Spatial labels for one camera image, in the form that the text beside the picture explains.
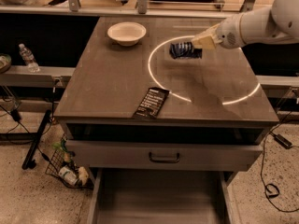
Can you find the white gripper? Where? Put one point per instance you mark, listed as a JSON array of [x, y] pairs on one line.
[[228, 34]]

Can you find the blue rxbar blueberry wrapper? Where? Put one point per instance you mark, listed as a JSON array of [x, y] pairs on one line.
[[184, 50]]

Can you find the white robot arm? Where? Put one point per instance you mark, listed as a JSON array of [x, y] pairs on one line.
[[276, 24]]

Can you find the grey drawer cabinet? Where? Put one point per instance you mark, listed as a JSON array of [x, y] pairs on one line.
[[213, 100]]

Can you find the grey upper drawer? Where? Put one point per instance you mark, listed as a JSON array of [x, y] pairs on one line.
[[231, 158]]

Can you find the open grey lower drawer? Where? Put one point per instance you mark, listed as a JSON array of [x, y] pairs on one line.
[[128, 196]]

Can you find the white bowl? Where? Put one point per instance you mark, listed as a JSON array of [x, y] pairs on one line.
[[126, 33]]

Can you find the black snack bar wrapper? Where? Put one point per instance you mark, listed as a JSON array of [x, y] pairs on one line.
[[151, 104]]

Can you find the clear plastic water bottle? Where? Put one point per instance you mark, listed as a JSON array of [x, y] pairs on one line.
[[29, 58]]

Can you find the grey side shelf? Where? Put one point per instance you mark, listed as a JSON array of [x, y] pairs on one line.
[[46, 77]]

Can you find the white bottle in basket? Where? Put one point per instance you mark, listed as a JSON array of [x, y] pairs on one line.
[[68, 176]]

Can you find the bowl on side shelf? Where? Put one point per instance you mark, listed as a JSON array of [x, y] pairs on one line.
[[5, 63]]

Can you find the black bar on floor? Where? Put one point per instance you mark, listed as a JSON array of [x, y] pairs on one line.
[[29, 162]]

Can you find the black drawer handle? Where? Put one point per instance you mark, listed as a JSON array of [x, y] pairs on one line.
[[164, 159]]

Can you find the wire basket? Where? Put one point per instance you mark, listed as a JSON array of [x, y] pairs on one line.
[[63, 157]]

